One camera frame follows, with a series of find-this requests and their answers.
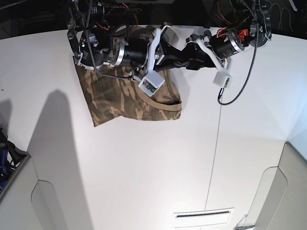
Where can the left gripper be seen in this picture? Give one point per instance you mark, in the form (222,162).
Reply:
(224,44)

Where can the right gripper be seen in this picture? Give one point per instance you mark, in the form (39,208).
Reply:
(134,51)

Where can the camouflage T-shirt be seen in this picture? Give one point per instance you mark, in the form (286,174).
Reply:
(110,97)

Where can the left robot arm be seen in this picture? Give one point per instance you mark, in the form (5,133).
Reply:
(248,23)

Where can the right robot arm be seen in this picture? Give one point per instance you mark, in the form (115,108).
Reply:
(108,35)

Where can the blue and black clutter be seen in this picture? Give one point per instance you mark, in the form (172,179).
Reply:
(12,160)

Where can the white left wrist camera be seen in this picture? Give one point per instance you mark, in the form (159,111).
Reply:
(222,79)

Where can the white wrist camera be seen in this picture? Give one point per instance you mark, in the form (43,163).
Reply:
(151,83)
(222,79)

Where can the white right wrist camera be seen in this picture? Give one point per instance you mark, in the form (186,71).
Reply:
(151,83)

